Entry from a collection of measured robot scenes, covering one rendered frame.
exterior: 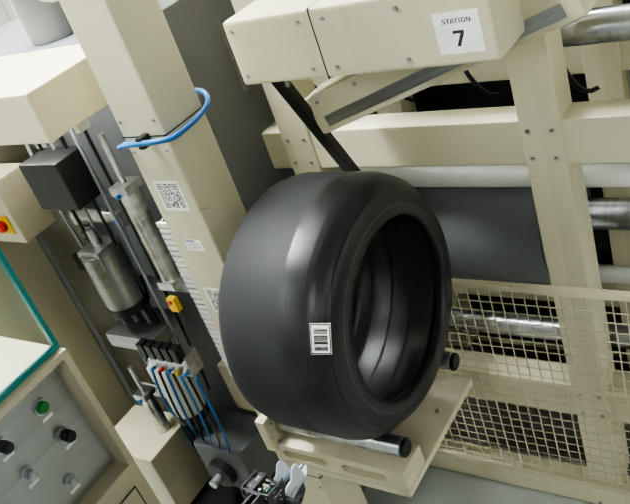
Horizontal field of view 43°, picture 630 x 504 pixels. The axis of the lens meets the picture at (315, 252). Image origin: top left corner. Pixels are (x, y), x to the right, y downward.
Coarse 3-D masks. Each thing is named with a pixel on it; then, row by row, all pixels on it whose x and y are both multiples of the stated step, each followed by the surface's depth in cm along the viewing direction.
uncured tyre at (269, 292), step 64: (320, 192) 160; (384, 192) 162; (256, 256) 156; (320, 256) 149; (384, 256) 200; (448, 256) 186; (256, 320) 154; (320, 320) 148; (384, 320) 201; (448, 320) 187; (256, 384) 160; (320, 384) 151; (384, 384) 191
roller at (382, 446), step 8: (280, 424) 191; (296, 432) 189; (304, 432) 187; (312, 432) 185; (328, 440) 184; (336, 440) 182; (344, 440) 180; (352, 440) 179; (360, 440) 177; (368, 440) 176; (376, 440) 175; (384, 440) 174; (392, 440) 173; (400, 440) 172; (408, 440) 173; (368, 448) 177; (376, 448) 175; (384, 448) 174; (392, 448) 172; (400, 448) 171; (408, 448) 173; (400, 456) 173
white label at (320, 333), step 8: (312, 328) 147; (320, 328) 147; (328, 328) 147; (312, 336) 148; (320, 336) 147; (328, 336) 147; (312, 344) 148; (320, 344) 148; (328, 344) 147; (312, 352) 148; (320, 352) 148; (328, 352) 148
